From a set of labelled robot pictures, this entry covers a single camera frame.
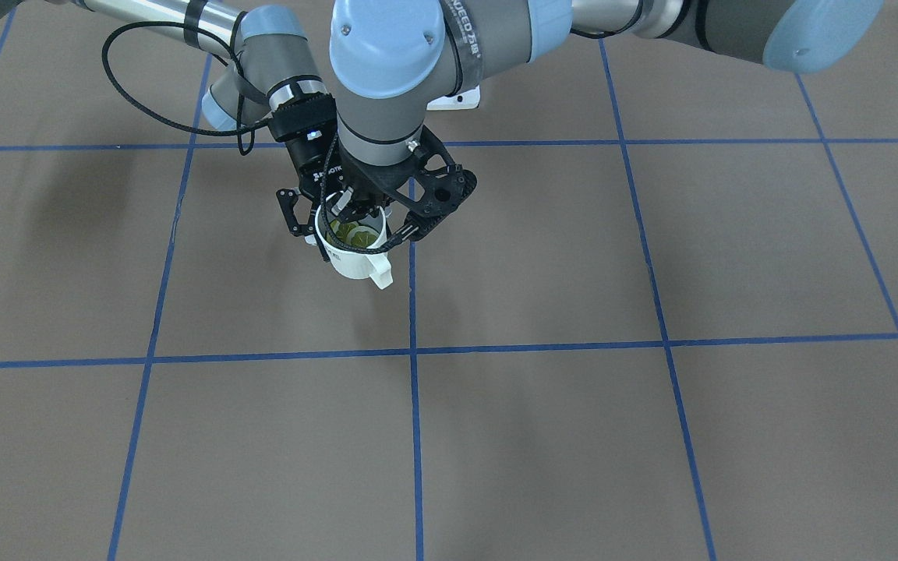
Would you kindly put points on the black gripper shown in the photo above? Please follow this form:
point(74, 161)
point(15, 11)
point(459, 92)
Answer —
point(366, 184)
point(305, 149)

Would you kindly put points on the yellow lemon slice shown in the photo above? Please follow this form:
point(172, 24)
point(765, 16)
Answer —
point(353, 233)

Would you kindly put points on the white plastic mug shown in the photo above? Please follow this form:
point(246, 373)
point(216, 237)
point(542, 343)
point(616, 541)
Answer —
point(352, 262)

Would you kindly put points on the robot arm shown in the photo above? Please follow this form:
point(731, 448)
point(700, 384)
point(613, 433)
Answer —
point(95, 86)
point(392, 58)

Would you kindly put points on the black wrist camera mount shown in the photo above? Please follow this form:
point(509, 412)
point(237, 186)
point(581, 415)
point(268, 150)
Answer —
point(429, 183)

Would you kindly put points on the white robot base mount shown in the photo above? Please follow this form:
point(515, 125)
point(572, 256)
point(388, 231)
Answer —
point(463, 101)

